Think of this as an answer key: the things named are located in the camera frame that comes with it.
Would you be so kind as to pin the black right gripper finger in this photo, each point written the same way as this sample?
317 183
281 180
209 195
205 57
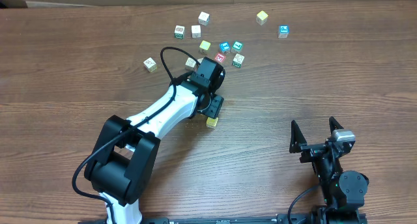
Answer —
298 141
334 125

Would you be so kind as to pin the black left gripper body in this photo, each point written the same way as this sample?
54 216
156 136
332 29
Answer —
215 106

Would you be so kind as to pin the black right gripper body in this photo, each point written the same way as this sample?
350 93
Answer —
316 151

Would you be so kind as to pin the red top wooden block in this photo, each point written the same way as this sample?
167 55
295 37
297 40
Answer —
219 58

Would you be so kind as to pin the yellow top wooden block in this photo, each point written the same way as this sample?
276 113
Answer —
211 122

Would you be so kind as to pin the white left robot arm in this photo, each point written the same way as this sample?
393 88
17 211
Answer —
123 157

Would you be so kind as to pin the cream block red letter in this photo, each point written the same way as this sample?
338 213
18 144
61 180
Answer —
190 64

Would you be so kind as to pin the yellow top block middle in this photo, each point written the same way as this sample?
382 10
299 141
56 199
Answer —
204 47

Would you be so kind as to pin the blue top wooden block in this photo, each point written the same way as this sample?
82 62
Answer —
224 47

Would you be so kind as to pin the cream block green side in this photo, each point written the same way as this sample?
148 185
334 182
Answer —
238 60

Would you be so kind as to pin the green top wooden block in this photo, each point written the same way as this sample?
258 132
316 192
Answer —
237 47

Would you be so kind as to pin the plain cream wooden block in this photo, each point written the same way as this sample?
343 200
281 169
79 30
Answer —
196 31

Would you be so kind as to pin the cream block green letter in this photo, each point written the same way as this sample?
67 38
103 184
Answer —
179 32

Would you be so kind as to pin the cream block top row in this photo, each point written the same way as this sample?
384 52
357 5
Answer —
204 18

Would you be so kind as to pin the cream block brown drawing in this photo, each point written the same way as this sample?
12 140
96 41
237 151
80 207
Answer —
150 64

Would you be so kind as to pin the yellow top block far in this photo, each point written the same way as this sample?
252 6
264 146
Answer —
261 17

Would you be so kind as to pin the blue top block far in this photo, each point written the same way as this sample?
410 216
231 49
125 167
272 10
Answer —
283 31

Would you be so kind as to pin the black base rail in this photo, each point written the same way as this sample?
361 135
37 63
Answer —
278 219

